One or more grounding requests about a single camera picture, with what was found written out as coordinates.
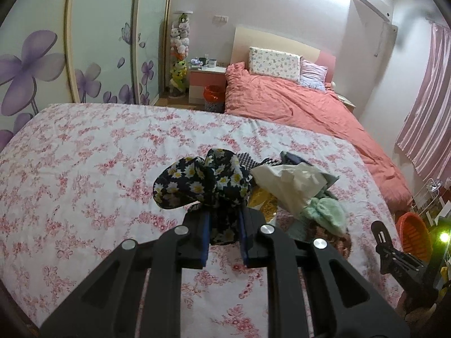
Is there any red patterned waste bin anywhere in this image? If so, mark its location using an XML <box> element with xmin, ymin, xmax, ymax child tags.
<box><xmin>203</xmin><ymin>85</ymin><xmax>226</xmax><ymax>113</ymax></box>

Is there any beige pink headboard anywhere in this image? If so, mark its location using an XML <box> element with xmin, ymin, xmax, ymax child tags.
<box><xmin>231</xmin><ymin>25</ymin><xmax>336</xmax><ymax>85</ymax></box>

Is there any white air conditioner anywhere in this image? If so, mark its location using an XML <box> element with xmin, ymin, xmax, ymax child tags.
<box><xmin>350</xmin><ymin>0</ymin><xmax>397</xmax><ymax>29</ymax></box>

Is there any pink white nightstand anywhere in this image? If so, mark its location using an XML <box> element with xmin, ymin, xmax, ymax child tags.
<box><xmin>188</xmin><ymin>65</ymin><xmax>227</xmax><ymax>105</ymax></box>

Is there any dark daisy print cloth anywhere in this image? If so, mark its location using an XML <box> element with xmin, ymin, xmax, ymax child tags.
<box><xmin>152</xmin><ymin>148</ymin><xmax>253</xmax><ymax>246</ymax></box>

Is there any orange waste basket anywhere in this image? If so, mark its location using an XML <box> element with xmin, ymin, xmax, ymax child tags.
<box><xmin>396</xmin><ymin>212</ymin><xmax>433</xmax><ymax>264</ymax></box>

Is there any plush toy column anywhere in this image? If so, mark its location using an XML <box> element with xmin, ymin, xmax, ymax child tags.
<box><xmin>168</xmin><ymin>10</ymin><xmax>193</xmax><ymax>98</ymax></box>

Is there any wardrobe with purple flowers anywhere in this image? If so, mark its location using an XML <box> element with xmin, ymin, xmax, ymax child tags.
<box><xmin>0</xmin><ymin>0</ymin><xmax>175</xmax><ymax>148</ymax></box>

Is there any mint green fuzzy cloth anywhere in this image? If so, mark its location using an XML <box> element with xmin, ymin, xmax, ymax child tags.
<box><xmin>299</xmin><ymin>197</ymin><xmax>348</xmax><ymax>236</ymax></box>

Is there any pink curtain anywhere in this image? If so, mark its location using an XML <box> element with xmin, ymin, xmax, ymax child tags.
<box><xmin>396</xmin><ymin>21</ymin><xmax>451</xmax><ymax>184</ymax></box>

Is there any purple striped pillow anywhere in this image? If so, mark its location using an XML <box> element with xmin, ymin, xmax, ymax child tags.
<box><xmin>299</xmin><ymin>60</ymin><xmax>328</xmax><ymax>91</ymax></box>

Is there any beige nightstand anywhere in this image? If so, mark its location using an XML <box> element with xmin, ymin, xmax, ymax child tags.
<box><xmin>336</xmin><ymin>93</ymin><xmax>356</xmax><ymax>110</ymax></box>

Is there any white wire rack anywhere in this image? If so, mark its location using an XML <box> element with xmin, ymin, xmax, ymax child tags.
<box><xmin>410</xmin><ymin>178</ymin><xmax>451</xmax><ymax>226</ymax></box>

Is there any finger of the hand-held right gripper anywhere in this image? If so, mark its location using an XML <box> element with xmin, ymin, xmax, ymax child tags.
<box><xmin>371</xmin><ymin>220</ymin><xmax>423</xmax><ymax>281</ymax></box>

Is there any black white checkered cloth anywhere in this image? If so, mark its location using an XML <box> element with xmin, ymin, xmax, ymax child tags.
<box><xmin>237</xmin><ymin>152</ymin><xmax>282</xmax><ymax>171</ymax></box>

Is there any yellow textured packet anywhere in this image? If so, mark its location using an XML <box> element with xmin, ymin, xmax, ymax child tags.
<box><xmin>248</xmin><ymin>185</ymin><xmax>279</xmax><ymax>219</ymax></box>

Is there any coral duvet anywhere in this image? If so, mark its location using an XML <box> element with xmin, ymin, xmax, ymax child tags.
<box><xmin>224</xmin><ymin>61</ymin><xmax>413</xmax><ymax>212</ymax></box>

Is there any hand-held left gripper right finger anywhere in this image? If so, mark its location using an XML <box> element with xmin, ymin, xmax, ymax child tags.
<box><xmin>238</xmin><ymin>208</ymin><xmax>411</xmax><ymax>338</ymax></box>

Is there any floral print pillow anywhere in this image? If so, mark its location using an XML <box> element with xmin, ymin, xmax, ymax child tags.
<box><xmin>249</xmin><ymin>46</ymin><xmax>303</xmax><ymax>82</ymax></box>

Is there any brown woven item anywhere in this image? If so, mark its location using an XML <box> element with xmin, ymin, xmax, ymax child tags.
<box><xmin>310</xmin><ymin>223</ymin><xmax>353</xmax><ymax>257</ymax></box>

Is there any dark blue packet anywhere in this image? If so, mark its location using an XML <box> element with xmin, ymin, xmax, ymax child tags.
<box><xmin>280</xmin><ymin>151</ymin><xmax>311</xmax><ymax>166</ymax></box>

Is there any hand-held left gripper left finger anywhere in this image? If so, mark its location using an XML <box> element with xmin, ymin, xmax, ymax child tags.
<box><xmin>40</xmin><ymin>211</ymin><xmax>212</xmax><ymax>338</ymax></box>

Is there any pink floral cloth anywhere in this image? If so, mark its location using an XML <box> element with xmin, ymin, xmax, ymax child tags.
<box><xmin>0</xmin><ymin>103</ymin><xmax>406</xmax><ymax>338</ymax></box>

